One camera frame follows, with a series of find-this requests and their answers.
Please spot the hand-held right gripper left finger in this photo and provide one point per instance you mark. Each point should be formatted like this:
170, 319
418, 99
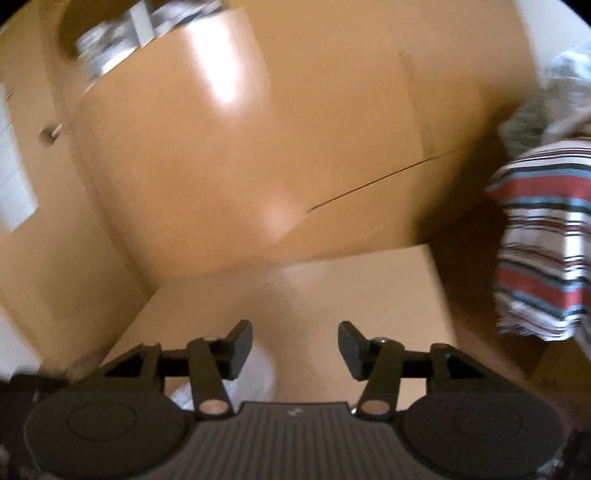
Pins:
244, 341

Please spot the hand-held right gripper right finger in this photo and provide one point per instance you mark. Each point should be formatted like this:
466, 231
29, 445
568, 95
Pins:
347, 344

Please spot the white mesh sneaker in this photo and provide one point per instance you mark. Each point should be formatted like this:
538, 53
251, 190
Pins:
258, 378

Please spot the wooden door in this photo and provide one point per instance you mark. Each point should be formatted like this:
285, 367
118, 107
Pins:
69, 254

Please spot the wooden wardrobe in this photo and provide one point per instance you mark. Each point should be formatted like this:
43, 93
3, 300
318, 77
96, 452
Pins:
277, 138

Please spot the frosted glass door panel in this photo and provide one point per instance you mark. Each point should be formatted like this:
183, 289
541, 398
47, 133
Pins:
14, 175

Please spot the striped cloth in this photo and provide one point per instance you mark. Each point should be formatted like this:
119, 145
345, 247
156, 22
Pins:
545, 207

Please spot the round metal door lock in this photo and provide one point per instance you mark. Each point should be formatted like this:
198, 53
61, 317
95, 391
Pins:
50, 134

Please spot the grey patterned cloth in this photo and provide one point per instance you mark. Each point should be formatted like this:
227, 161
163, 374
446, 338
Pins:
526, 124

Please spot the white paper clutter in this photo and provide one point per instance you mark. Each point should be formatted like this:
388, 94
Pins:
124, 32

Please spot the white plastic bag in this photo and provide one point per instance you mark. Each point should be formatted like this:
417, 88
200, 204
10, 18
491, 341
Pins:
568, 83

